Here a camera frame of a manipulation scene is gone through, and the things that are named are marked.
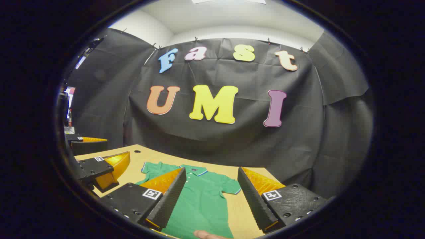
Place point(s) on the green T-shirt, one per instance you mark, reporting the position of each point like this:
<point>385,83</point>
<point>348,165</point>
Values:
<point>206,199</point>

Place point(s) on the black backdrop cloth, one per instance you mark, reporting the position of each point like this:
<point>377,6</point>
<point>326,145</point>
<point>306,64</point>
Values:
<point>232,142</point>

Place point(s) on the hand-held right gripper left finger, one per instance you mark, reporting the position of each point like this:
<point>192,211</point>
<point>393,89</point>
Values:
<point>172,194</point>

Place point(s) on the small red bottle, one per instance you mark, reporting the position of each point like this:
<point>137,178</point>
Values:
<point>69,117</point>

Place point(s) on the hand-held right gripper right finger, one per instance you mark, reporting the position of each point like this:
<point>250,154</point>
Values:
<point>254,199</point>

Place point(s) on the computer monitor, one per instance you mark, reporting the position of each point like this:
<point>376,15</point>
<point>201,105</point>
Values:
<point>69,94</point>

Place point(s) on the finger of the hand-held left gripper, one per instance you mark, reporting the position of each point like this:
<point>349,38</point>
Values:
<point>96,167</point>
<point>87,146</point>

